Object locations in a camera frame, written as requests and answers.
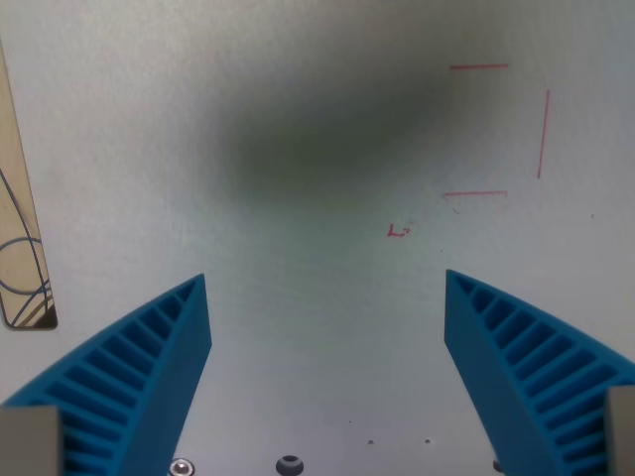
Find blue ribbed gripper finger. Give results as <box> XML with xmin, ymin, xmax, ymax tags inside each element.
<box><xmin>444</xmin><ymin>269</ymin><xmax>635</xmax><ymax>476</ymax></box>
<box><xmin>0</xmin><ymin>273</ymin><xmax>213</xmax><ymax>476</ymax></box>

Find tan patterned board edge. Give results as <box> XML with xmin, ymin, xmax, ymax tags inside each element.
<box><xmin>0</xmin><ymin>170</ymin><xmax>51</xmax><ymax>326</ymax></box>

